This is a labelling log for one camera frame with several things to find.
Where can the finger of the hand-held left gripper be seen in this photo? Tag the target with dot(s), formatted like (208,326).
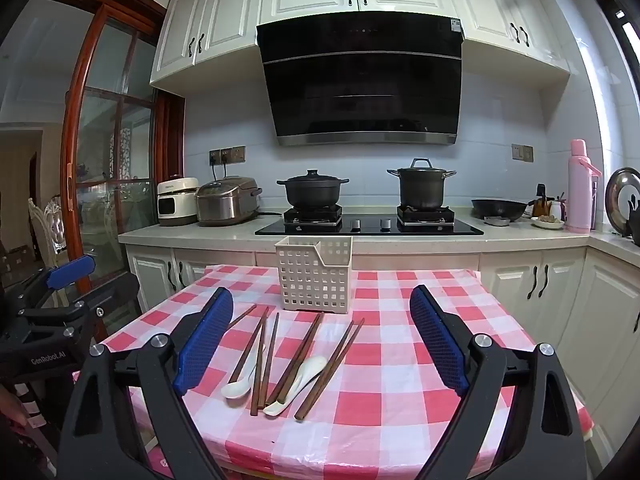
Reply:
(115,292)
(72,267)

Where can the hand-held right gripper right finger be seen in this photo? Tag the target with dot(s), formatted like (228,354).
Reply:
(437,340)

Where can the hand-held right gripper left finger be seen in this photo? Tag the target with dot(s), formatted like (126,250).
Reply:
(207,340)

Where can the white ceramic spoon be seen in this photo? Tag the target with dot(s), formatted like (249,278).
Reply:
(312,364)
(236,390)

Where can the white perforated plastic basket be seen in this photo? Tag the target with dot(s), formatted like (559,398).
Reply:
(312,275)

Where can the person's left hand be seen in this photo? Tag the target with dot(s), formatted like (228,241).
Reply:
(12,410)

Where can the white ornate chair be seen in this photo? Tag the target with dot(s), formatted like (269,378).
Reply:
(45,230)

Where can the red white checked tablecloth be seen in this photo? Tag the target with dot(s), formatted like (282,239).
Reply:
(400,375)

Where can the red wooden glass door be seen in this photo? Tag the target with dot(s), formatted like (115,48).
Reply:
(70,160)

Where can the white small cooker appliance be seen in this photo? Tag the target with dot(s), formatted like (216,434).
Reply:
(175,202)

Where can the light stone countertop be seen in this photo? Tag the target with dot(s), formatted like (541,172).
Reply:
(525,241)

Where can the small metal dish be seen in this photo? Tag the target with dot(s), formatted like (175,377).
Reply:
(496,220)

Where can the black glass gas stove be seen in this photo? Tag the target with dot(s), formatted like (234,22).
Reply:
(370,225)

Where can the silver rice cooker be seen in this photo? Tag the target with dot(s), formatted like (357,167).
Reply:
(225,202)

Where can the black wok pan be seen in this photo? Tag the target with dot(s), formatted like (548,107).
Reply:
(497,207)

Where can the dark metal stockpot with lid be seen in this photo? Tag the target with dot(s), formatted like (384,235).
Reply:
(421,187)

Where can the white plate with food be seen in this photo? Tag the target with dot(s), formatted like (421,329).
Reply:
(547,222)

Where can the brown knife block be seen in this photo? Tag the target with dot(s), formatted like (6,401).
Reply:
(540,205)

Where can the white utensil cup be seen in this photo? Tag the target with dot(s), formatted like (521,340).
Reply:
(556,210)

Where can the black clay pot with lid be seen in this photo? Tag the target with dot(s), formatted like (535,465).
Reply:
(312,190)

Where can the pink thermos flask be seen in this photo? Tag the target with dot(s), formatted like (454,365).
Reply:
(580,195)

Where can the glass pot lid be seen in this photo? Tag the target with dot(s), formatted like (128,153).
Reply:
(620,200)

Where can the black glass range hood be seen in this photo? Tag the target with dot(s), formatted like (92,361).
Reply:
(360,85)

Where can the gold wall outlet panel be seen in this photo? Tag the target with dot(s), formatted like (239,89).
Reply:
(227,155)

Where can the gold wall switch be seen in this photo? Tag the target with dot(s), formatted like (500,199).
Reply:
(522,152)

